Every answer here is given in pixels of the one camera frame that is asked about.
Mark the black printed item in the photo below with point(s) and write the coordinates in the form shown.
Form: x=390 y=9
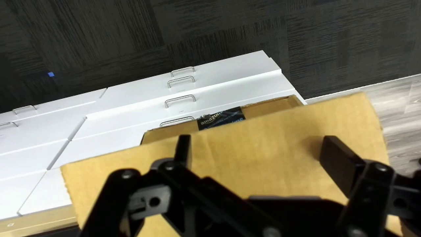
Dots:
x=220 y=118

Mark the white drawer cabinet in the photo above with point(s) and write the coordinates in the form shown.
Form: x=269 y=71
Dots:
x=132 y=109

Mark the brown cardboard box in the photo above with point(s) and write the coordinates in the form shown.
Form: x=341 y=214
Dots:
x=272 y=144

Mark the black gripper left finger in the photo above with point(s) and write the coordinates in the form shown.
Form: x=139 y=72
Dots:
x=119 y=205

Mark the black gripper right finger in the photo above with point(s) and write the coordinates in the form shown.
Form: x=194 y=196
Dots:
x=347 y=165

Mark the small blue light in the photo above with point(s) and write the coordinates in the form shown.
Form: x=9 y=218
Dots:
x=52 y=73

